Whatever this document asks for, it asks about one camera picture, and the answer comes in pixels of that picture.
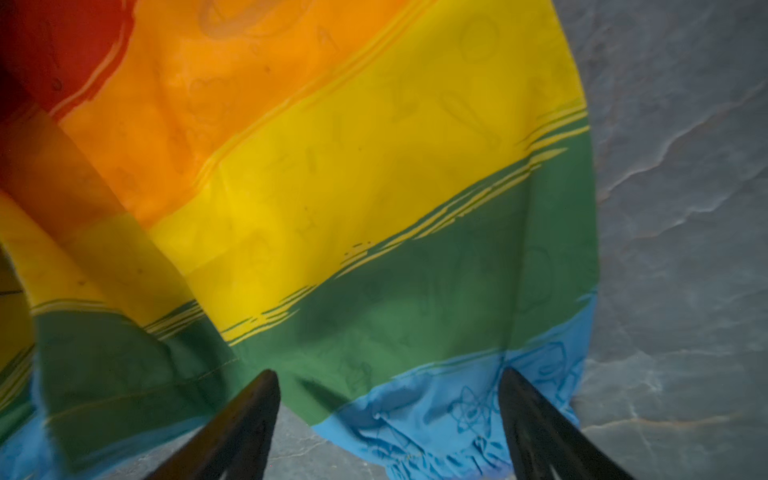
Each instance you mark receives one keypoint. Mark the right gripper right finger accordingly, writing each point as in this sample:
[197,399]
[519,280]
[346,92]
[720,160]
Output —
[542,442]

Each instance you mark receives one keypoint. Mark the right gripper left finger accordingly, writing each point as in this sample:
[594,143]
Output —
[236,443]

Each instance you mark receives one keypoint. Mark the rainbow striped jacket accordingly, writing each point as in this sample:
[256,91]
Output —
[386,202]

